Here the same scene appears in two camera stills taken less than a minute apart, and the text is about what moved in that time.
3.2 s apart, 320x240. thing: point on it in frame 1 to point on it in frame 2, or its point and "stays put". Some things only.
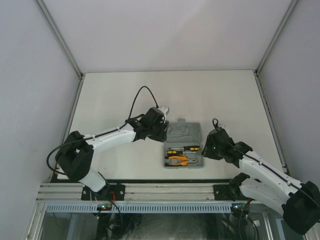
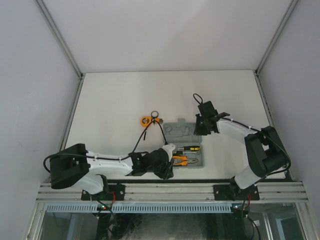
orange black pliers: [181, 158] stays put
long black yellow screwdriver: [188, 148] stays put
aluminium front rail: [134, 191] stays put
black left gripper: [161, 137] to [167, 172]
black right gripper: [207, 152] to [198, 131]
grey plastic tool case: [182, 133] stays put
